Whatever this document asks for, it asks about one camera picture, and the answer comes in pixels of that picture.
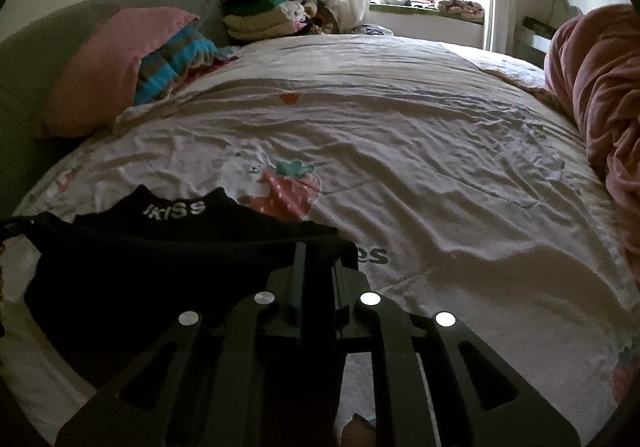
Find white side table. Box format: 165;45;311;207
515;16;556;68

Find stack of folded clothes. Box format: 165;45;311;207
222;0;321;42

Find blue striped cloth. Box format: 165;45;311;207
134;27;236;105

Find person's right hand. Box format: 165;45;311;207
341;414;378;447

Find pink pillow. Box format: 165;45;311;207
40;7;201;140

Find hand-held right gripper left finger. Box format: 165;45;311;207
55;242;308;447

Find pink fleece blanket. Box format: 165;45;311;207
544;3;640;248

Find green quilted headboard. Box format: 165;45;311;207
0;0;226;220

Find strawberry print quilt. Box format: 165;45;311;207
0;32;640;447

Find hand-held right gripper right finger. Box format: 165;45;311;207
332;258;582;447

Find black sweater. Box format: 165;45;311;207
2;184;361;378

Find clothes on window sill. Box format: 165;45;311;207
370;0;486;20

